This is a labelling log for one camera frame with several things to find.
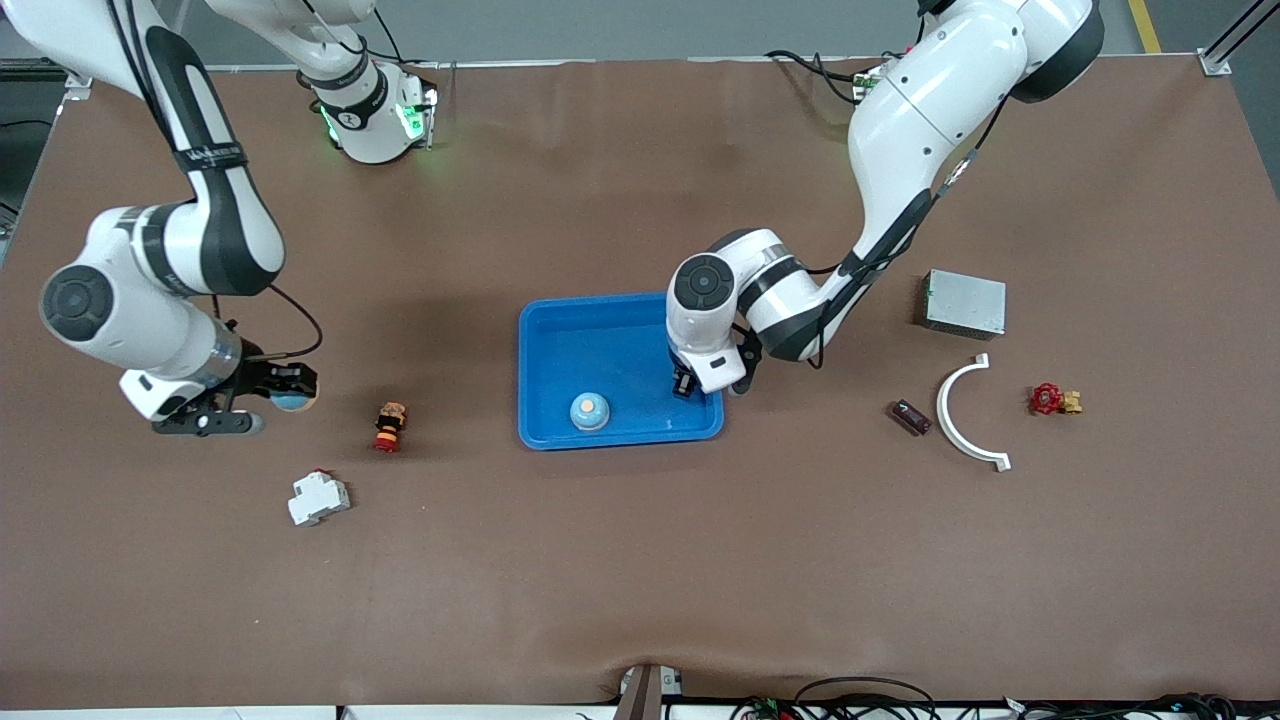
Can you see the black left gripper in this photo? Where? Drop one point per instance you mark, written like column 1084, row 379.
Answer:
column 684, row 384

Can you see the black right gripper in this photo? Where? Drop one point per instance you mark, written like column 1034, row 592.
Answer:
column 262, row 377

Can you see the black striped capacitor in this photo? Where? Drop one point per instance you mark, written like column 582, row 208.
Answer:
column 685, row 390

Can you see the blue bell with orange button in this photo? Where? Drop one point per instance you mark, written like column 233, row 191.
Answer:
column 292, row 403

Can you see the blue bell with white button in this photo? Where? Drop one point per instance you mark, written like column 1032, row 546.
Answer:
column 589, row 411

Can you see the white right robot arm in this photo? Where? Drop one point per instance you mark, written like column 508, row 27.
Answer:
column 130, row 310

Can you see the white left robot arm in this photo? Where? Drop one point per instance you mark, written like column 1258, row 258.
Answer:
column 930, row 110

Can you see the blue plastic tray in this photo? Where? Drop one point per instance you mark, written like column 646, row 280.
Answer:
column 600, row 350

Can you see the orange and red push button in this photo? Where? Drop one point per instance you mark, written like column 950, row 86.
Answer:
column 390, row 425

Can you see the white circuit breaker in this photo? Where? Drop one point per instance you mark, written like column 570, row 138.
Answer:
column 318, row 497

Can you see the silver metal power supply box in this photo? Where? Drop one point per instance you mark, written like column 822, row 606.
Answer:
column 965, row 303

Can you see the brass valve with red handwheel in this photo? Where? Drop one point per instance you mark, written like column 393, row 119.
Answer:
column 1046, row 398

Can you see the white curved plastic bracket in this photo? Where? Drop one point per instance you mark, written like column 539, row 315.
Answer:
column 950, row 425

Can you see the aluminium frame profile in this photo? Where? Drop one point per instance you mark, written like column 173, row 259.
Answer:
column 1235, row 35
column 40, row 50

